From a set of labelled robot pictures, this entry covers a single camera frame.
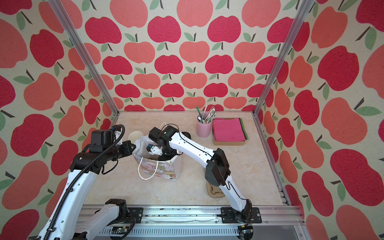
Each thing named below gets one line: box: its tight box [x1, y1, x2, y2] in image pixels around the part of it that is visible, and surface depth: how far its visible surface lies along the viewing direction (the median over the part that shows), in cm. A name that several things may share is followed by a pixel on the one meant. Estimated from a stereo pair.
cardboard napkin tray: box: [212, 118, 246, 146], surface depth 102 cm
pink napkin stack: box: [212, 117, 249, 142], surface depth 107 cm
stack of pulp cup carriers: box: [206, 182, 226, 199], surface depth 78 cm
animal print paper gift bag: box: [132, 135, 184, 181], surface depth 75 cm
